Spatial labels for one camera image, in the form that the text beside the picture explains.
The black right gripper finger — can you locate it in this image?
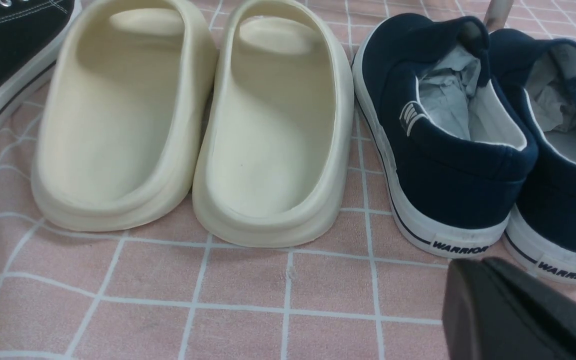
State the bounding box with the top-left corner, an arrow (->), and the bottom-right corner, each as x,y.
442,257 -> 576,360

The navy slip-on sneaker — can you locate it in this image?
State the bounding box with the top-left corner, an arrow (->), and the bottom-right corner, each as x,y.
489,28 -> 576,284
352,13 -> 538,259

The chrome metal shoe rack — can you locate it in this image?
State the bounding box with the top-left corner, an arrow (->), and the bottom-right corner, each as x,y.
483,0 -> 514,33

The right cream foam slide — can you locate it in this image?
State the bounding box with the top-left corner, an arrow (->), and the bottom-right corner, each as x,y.
192,0 -> 355,248

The cream foam slide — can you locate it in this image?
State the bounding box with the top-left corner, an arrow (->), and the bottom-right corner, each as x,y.
192,0 -> 355,248
30,0 -> 218,232

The left cream foam slide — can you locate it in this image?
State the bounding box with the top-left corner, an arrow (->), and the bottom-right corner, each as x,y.
30,0 -> 218,232

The pink checkered tablecloth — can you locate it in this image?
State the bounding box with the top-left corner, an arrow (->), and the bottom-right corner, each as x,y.
0,0 -> 576,360

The right black canvas lace-up sneaker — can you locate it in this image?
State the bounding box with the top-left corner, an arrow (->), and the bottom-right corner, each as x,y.
0,0 -> 82,129

